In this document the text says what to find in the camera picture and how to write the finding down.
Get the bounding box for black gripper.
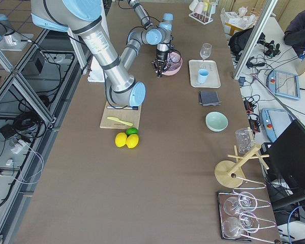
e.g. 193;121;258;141
151;59;171;77

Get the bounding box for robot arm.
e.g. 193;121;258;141
31;0;146;107
120;1;173;77

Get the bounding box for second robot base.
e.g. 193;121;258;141
0;14;34;51

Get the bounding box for clear plastic ice cubes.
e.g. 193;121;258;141
168;52;181;64

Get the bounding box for light blue cup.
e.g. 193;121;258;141
197;69;209;84

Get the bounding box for pink cup on rack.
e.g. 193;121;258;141
189;0;204;14

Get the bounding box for wooden cup tree stand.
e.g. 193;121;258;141
214;127;269;189

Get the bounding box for pink ribbed bowl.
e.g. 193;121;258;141
163;57;182;76

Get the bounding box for cream serving tray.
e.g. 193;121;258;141
189;59;221;88

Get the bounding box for steel muddler black tip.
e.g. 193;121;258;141
106;105;138;111

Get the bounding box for clear wine glass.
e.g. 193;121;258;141
200;43;212;60

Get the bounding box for yellow plastic knife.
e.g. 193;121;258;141
107;116;133;127

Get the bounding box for green lime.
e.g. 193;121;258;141
126;127;138;136

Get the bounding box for mint green bowl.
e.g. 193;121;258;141
205;111;228;132

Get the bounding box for whole yellow lemon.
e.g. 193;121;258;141
114;132;128;147

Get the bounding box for black backpack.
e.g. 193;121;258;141
228;27;254;55

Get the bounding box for clear glass mug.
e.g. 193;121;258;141
235;128;253;154

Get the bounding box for upper teach pendant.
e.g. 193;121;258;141
266;70;300;100

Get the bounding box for teach pendant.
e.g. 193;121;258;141
261;108;293;142
266;70;300;100

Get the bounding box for lower teach pendant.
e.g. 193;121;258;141
261;108;293;142

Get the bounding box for seated person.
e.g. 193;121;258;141
284;10;305;59

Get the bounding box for upper lying wine glass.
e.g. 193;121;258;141
223;192;258;216

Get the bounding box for lying wine glass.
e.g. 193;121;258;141
223;192;258;216
222;211;260;239

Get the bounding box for black monitor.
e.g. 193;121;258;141
265;119;305;211

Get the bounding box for white power strip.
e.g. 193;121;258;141
10;139;30;155

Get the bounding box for metal glass holder tray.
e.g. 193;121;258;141
217;191;281;243

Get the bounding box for lower lying wine glass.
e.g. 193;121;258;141
222;211;260;239

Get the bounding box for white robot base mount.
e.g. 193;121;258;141
87;55;105;83

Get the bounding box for white wire cup rack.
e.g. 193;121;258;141
189;1;219;25

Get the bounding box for aluminium frame post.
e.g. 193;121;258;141
233;0;278;80

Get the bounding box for black cable bundle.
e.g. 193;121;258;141
11;111;48;139

